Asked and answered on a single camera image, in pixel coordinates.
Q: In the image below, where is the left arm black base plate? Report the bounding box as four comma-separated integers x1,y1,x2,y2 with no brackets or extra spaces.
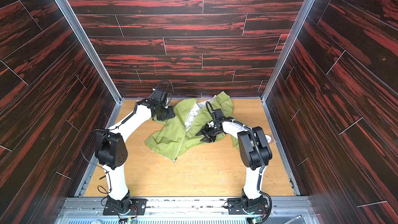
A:
103,197,147,216

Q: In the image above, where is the metal front rail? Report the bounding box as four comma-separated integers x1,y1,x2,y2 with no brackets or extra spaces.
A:
55,197,321,224

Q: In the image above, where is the green jacket with cartoon print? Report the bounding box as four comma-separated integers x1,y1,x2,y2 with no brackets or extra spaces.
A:
144,91,243,162

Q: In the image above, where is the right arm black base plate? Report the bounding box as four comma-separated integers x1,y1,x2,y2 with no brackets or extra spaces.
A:
223,197,269,215

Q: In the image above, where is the small white tape roll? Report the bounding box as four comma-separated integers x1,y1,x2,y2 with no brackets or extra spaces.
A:
265,134,273,143

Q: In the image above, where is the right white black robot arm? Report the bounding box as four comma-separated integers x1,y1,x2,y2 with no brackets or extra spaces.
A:
197,108,273,220

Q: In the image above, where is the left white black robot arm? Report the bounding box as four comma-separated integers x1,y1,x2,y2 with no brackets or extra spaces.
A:
93,89,175,214

